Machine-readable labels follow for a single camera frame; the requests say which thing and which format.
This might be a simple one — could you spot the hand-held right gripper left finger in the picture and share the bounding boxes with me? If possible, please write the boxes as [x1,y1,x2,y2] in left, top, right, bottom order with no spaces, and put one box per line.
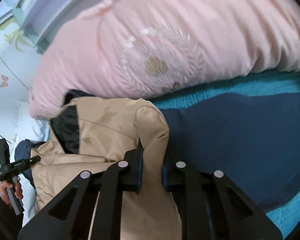
[17,139,144,240]

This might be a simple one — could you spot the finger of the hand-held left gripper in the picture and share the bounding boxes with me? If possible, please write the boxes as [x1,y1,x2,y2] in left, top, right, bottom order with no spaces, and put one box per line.
[21,155,42,167]

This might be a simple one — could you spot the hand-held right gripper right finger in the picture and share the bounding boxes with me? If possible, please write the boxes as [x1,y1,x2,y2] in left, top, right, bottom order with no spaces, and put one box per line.
[162,161,283,240]

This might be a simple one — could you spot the beige jacket with black lining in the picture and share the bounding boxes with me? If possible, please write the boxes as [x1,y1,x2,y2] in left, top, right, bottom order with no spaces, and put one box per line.
[30,89,183,240]

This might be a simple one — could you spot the person's left forearm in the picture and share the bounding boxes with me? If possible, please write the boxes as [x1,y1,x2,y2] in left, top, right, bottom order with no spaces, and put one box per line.
[0,195,24,232]

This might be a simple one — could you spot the person's left hand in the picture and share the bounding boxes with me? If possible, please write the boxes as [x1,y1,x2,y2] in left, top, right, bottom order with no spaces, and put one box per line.
[0,175,24,209]

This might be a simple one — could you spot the navy blue cloth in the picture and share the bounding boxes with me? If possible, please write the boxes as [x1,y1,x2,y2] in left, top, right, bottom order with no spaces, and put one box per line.
[16,139,47,189]

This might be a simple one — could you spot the white pillow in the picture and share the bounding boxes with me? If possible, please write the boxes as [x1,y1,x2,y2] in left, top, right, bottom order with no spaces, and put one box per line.
[8,100,51,228]

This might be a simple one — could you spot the teal and navy blanket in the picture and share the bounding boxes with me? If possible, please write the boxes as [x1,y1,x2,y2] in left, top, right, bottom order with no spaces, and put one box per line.
[150,70,300,240]

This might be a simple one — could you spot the pink embroidered quilt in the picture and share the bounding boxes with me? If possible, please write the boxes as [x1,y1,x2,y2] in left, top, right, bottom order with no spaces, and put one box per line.
[28,0,300,120]

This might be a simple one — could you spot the pale grey bed headboard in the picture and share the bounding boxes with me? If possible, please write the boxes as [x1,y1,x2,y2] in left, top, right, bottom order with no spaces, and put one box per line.
[12,0,123,53]

